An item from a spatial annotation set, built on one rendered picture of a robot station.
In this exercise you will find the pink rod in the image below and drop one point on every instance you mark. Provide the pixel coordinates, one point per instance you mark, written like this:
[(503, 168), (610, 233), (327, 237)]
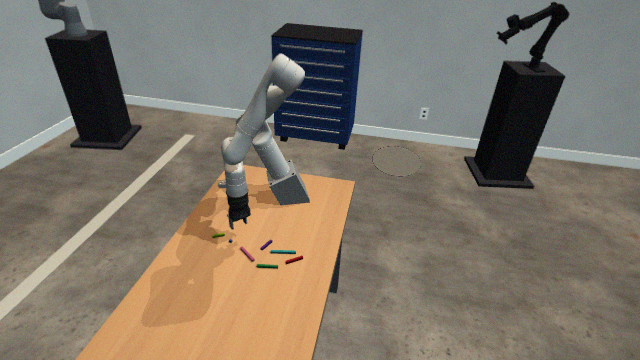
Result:
[(247, 254)]

